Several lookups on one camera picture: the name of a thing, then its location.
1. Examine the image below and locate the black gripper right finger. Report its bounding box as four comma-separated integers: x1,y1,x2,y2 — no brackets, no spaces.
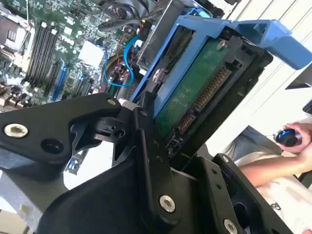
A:
197,153,293,234

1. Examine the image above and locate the hard disk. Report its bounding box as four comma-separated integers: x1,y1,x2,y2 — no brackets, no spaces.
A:
130,14,312,169

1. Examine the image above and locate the thick black disk wire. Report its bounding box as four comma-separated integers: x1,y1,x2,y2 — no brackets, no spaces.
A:
98,18,142,33

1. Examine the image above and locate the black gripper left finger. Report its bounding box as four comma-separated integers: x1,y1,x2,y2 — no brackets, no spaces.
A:
0,91,183,227

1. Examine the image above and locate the thin black disk wire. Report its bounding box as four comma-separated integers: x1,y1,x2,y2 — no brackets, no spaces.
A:
101,0,156,21

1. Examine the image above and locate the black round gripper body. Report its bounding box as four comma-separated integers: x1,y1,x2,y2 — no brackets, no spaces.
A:
36,158,214,234

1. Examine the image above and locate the round black blue-ringed tool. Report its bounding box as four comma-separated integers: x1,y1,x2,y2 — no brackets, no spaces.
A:
275,128,303,147

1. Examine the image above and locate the person bare hand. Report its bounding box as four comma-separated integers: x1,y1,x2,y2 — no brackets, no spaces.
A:
282,118,312,169

